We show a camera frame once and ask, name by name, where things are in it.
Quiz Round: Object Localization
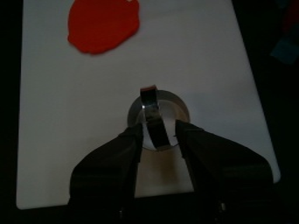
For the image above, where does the white plastic cutting board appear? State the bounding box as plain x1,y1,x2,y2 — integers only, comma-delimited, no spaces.
15,0,283,210

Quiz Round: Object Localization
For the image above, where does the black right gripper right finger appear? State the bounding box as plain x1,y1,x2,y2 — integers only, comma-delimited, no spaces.
174,119,290,224

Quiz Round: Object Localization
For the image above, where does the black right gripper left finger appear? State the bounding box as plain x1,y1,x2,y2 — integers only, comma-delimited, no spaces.
68,122,146,224

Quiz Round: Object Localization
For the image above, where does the round metal dough cutter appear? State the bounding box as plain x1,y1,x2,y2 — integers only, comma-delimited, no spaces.
126,84,192,152

